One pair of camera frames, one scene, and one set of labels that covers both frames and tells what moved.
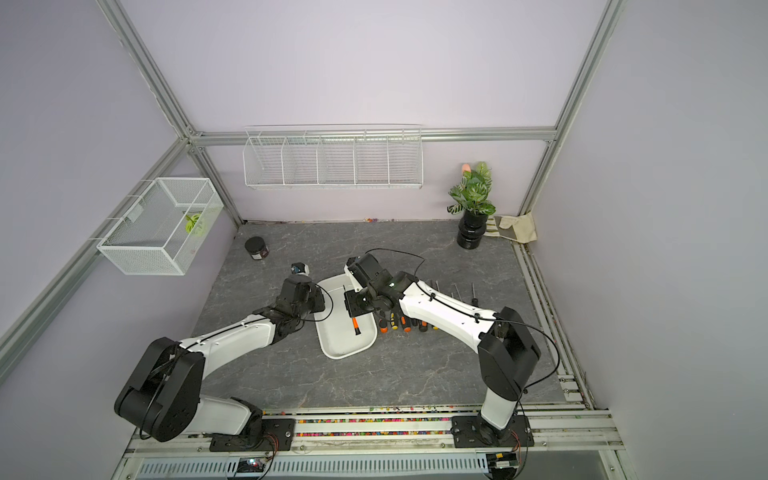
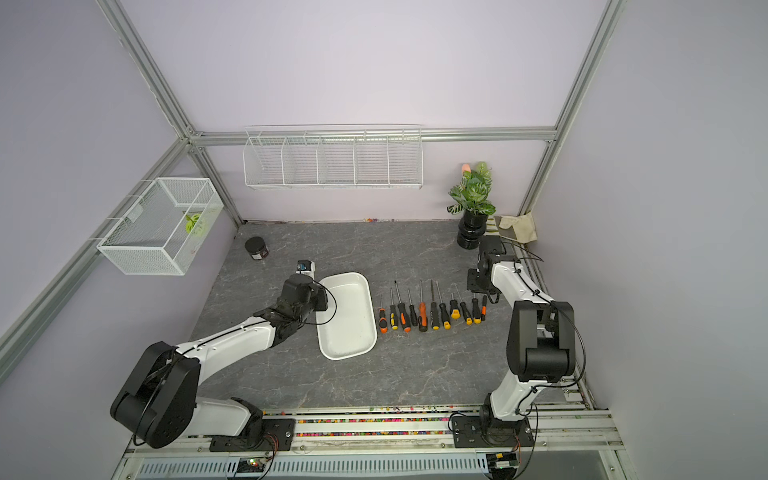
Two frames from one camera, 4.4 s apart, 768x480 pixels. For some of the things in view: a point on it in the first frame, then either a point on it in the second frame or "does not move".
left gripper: [316, 294] does not move
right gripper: [350, 302] to [472, 284]
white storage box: [334, 329] does not move
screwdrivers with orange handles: [407, 328] does not move
